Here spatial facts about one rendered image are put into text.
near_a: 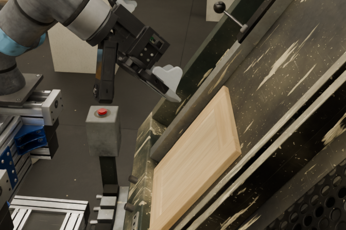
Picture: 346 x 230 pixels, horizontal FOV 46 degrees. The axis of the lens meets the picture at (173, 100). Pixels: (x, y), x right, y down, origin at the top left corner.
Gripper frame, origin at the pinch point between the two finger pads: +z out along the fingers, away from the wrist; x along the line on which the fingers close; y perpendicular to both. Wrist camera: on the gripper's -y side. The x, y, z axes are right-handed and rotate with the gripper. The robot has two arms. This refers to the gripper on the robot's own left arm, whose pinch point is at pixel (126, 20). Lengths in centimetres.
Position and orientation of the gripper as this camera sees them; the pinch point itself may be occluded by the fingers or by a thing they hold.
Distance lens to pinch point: 139.9
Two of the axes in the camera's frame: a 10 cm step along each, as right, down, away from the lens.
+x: 1.3, -5.3, 8.4
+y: 8.8, -3.3, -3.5
